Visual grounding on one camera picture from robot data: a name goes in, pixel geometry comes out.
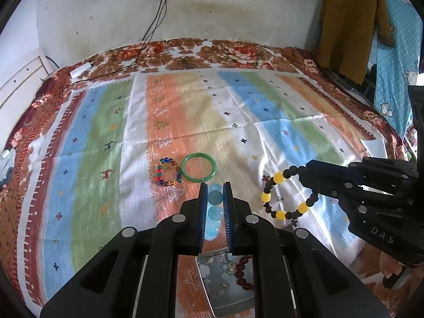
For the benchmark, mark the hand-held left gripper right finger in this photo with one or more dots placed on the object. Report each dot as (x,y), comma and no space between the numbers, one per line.
(228,205)

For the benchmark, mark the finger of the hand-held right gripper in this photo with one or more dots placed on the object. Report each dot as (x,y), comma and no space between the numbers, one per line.
(331,170)
(347,195)

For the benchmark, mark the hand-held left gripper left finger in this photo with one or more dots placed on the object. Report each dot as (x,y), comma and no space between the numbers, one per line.
(203,205)

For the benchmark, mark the rectangular metal tin box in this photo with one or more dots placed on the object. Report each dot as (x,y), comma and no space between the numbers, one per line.
(228,291)

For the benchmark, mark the green jade bangle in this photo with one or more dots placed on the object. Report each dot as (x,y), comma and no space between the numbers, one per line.
(198,179)

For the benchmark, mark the blue dotted printed cloth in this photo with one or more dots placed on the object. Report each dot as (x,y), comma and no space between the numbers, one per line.
(397,73)

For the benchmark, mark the striped colourful cloth mat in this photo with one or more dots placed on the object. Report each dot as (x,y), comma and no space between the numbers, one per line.
(99,139)

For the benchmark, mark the hanging brown garment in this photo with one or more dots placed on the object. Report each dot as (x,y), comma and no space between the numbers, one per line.
(347,23)

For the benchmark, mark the white power adapter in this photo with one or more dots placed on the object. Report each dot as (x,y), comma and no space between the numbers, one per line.
(80,69)

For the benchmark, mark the white plastic bag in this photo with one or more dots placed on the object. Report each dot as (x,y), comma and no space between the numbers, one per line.
(6,165)

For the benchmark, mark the white bed headboard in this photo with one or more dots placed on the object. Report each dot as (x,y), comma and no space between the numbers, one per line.
(20,79)

